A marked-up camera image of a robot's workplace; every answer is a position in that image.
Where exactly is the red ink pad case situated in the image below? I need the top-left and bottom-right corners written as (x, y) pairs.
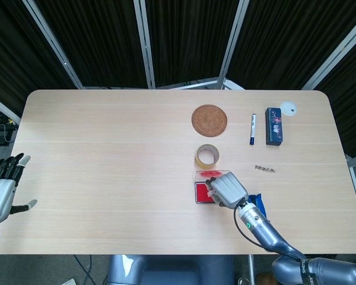
top-left (193, 169), bottom-right (232, 205)

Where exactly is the yellow tape roll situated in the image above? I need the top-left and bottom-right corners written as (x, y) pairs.
top-left (194, 144), bottom-right (221, 166)

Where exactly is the silver table leg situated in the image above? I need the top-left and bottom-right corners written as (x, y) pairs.
top-left (247, 254), bottom-right (256, 285)

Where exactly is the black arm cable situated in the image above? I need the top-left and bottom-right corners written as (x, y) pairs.
top-left (233, 204), bottom-right (285, 254)

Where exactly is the blue whiteboard marker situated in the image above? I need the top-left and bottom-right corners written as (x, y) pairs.
top-left (249, 113), bottom-right (258, 146)

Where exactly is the dark pleated curtain panel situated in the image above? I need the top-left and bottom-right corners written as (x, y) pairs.
top-left (227, 0), bottom-right (356, 90)
top-left (35, 0), bottom-right (151, 89)
top-left (147, 0), bottom-right (241, 88)
top-left (0, 0), bottom-right (80, 119)
top-left (314, 23), bottom-right (356, 158)

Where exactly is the blue snack packet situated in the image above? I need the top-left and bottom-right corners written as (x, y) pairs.
top-left (248, 193), bottom-right (269, 220)

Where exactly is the blue-grey robot torso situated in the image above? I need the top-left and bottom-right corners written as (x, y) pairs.
top-left (106, 254), bottom-right (235, 285)

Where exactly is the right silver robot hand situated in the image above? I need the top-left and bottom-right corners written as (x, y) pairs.
top-left (204, 173), bottom-right (247, 208)

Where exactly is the round woven rattan coaster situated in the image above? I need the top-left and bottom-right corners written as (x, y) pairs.
top-left (191, 104), bottom-right (228, 138)

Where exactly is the white round lid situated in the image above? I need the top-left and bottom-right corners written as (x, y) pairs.
top-left (279, 100), bottom-right (297, 116)

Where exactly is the navy rectangular box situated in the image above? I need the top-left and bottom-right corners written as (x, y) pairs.
top-left (265, 107), bottom-right (284, 147)

